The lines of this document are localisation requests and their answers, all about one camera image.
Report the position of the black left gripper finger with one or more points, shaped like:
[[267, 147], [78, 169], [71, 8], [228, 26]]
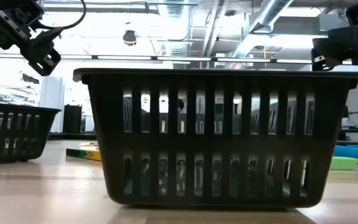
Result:
[[42, 53]]

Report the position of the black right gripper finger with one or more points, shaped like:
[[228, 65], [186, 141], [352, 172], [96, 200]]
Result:
[[319, 63]]

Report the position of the black slotted plastic basket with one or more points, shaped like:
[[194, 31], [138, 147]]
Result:
[[47, 130], [110, 124]]

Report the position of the yellow carded product pack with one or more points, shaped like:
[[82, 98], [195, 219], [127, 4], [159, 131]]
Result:
[[89, 144], [84, 154]]

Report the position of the black background robot stand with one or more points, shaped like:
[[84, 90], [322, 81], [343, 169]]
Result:
[[357, 123]]

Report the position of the black cabinet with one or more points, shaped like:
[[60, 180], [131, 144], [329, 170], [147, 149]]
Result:
[[72, 119]]

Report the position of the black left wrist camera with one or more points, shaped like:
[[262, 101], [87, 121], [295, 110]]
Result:
[[26, 11]]

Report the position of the silver ceiling air duct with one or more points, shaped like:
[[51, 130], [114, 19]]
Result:
[[259, 18]]

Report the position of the black ceiling dome camera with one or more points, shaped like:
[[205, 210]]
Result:
[[129, 37]]

